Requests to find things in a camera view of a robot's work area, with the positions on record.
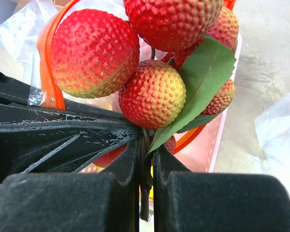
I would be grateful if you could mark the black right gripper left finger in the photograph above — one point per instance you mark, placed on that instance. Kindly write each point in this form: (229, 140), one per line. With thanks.
(60, 202)

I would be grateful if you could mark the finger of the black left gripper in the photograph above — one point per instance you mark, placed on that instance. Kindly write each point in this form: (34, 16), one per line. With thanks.
(43, 141)
(17, 92)

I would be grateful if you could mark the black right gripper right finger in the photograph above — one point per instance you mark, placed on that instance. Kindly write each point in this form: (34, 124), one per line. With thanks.
(185, 201)

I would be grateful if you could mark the clear orange-zipper bag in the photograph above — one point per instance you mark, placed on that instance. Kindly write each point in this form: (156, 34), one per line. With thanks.
(24, 36)

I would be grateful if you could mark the clear blue-zipper bag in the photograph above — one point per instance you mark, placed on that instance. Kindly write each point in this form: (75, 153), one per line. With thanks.
(273, 133)

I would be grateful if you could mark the red strawberry cluster with leaves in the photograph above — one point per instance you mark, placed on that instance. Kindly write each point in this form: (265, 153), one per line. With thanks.
(170, 63)

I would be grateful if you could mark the pink plastic basket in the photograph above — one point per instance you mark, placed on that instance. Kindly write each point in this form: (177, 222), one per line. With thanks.
(198, 148)

